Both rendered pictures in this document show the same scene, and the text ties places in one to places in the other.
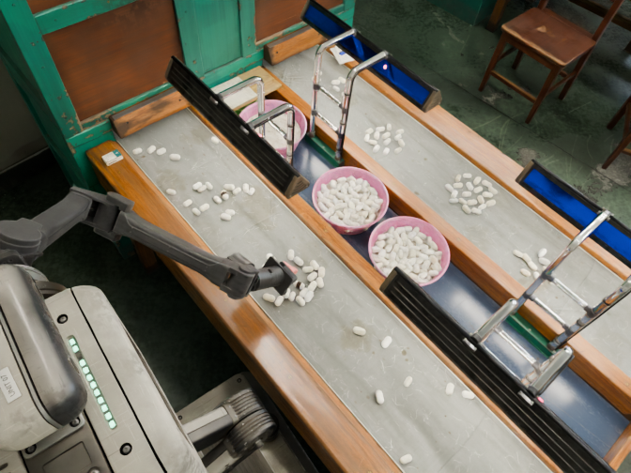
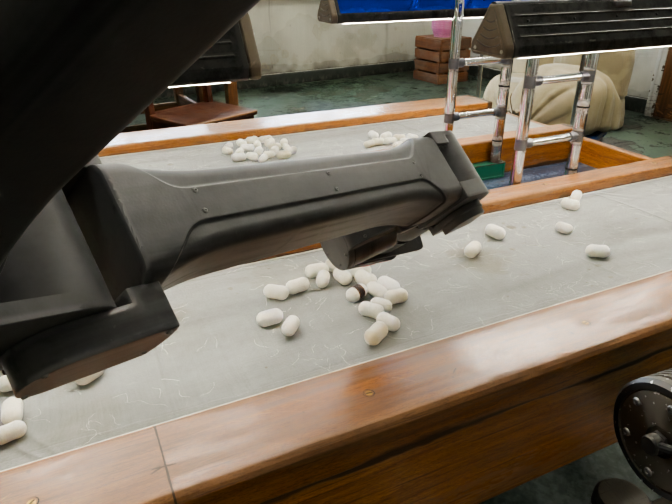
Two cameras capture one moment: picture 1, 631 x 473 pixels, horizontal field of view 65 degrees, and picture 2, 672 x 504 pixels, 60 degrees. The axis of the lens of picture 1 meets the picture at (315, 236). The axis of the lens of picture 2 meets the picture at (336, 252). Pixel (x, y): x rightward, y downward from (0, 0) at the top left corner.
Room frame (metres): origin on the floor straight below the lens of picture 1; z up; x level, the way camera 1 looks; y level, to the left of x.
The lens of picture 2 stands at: (0.50, 0.69, 1.16)
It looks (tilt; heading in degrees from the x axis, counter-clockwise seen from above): 27 degrees down; 291
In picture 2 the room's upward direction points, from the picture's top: straight up
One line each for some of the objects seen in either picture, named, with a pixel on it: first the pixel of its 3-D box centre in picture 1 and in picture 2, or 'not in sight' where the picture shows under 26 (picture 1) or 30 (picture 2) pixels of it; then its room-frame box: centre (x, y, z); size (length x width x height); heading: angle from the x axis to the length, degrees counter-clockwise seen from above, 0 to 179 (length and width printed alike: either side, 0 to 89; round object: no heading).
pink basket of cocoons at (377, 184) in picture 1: (348, 204); not in sight; (1.08, -0.10, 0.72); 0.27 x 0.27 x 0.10
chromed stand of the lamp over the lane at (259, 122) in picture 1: (256, 150); not in sight; (1.12, 0.23, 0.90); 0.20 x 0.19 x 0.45; 47
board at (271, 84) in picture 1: (238, 92); not in sight; (1.54, 0.37, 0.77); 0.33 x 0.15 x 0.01; 137
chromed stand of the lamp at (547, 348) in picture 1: (574, 286); (457, 83); (0.74, -0.75, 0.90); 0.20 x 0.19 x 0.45; 47
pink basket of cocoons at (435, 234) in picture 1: (406, 256); not in sight; (0.89, -0.31, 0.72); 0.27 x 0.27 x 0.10
